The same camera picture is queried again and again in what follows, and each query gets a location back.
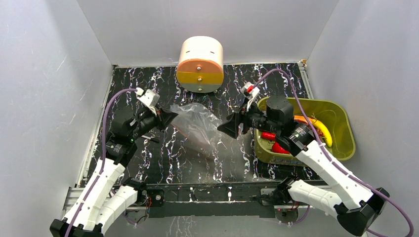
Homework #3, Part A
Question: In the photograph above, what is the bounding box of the clear zip top bag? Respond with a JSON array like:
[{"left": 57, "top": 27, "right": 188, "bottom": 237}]
[{"left": 170, "top": 103, "right": 222, "bottom": 152}]

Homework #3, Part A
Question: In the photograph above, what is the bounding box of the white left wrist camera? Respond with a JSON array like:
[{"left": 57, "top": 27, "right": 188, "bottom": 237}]
[{"left": 135, "top": 87, "right": 160, "bottom": 116}]

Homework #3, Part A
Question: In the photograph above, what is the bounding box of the red toy apple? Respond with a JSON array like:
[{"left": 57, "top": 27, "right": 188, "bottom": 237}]
[{"left": 271, "top": 142, "right": 290, "bottom": 155}]

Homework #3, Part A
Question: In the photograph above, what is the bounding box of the round pastel drawer cabinet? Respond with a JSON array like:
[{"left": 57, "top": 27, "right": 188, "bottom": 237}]
[{"left": 176, "top": 36, "right": 224, "bottom": 93}]

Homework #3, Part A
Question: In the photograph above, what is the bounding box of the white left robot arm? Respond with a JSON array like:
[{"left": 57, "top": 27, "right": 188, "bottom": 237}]
[{"left": 49, "top": 107, "right": 178, "bottom": 237}]

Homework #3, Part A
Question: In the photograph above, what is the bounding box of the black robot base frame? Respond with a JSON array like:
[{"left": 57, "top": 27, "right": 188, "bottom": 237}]
[{"left": 124, "top": 178, "right": 300, "bottom": 220}]

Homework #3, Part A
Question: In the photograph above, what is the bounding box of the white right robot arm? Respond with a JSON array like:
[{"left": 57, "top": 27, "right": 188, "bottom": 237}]
[{"left": 217, "top": 96, "right": 389, "bottom": 237}]

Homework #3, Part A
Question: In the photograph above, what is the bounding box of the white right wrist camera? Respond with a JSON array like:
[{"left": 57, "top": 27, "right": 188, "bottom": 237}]
[{"left": 240, "top": 82, "right": 260, "bottom": 112}]

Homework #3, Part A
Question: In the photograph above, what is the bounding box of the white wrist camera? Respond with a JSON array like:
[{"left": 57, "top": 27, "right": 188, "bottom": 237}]
[
  {"left": 240, "top": 82, "right": 260, "bottom": 112},
  {"left": 135, "top": 87, "right": 160, "bottom": 116}
]

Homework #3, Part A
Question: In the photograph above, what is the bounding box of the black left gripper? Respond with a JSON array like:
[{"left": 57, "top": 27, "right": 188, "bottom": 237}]
[{"left": 129, "top": 104, "right": 178, "bottom": 141}]

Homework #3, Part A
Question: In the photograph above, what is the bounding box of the red toy chili pepper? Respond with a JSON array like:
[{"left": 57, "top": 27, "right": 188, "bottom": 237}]
[{"left": 260, "top": 132, "right": 276, "bottom": 141}]

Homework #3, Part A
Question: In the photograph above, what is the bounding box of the yellow toy banana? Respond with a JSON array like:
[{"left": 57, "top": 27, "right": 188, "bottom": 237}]
[{"left": 294, "top": 115, "right": 333, "bottom": 148}]

